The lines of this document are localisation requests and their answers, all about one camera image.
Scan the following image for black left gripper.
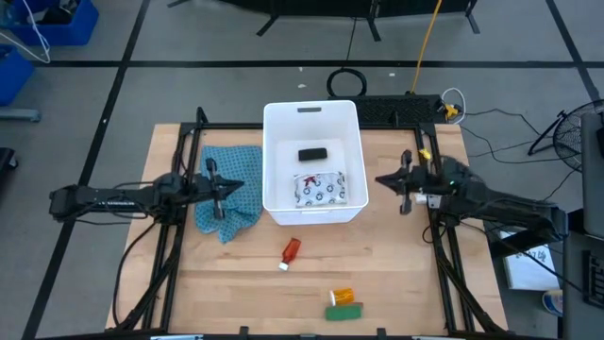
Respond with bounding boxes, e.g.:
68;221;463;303
190;157;245;222

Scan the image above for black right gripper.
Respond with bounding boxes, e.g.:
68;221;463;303
375;150;433;215

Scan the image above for white patterned pouch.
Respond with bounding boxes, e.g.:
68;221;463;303
292;170;348;209

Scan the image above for black rectangular case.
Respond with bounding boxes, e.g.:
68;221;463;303
297;146;329;162

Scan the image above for red bottle with white cap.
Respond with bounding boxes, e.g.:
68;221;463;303
277;237;302;272

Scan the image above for orange small packet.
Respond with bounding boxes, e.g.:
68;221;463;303
328;287;355;306

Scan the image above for green rectangular box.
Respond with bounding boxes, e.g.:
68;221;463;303
324;302;364;322

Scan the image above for white perforated plastic basket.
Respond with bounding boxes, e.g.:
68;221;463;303
261;99;370;227

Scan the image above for blue bin with clutter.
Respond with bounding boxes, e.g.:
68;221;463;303
11;0;100;47

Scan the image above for blue plastic bin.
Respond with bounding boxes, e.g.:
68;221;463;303
0;44;35;108

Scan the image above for teal patterned cloth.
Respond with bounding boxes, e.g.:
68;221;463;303
194;144;264;245

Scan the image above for black perforated control box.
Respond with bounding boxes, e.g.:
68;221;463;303
351;93;447;128

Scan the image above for white paper sheet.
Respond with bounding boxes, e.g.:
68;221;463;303
502;230;561;292

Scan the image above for black floor fan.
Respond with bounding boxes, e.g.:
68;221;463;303
527;98;604;174

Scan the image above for black partition with feet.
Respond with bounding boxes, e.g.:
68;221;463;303
167;0;482;43

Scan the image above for dark grey computer case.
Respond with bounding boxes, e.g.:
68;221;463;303
579;108;604;237

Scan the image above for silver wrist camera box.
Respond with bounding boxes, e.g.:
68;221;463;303
414;192;443;209

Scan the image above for black metal table frame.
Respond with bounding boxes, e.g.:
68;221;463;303
112;106;509;337

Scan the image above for black floor cables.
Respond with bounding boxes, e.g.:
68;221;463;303
460;108;581;204

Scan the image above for white looped cable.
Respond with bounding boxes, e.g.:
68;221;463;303
441;87;467;125

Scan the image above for coiled black cable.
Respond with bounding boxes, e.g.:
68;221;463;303
326;17;368;99

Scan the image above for yellow cable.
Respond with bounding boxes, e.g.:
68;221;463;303
410;0;445;94

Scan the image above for thin white cord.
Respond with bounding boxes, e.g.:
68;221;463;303
0;0;52;65

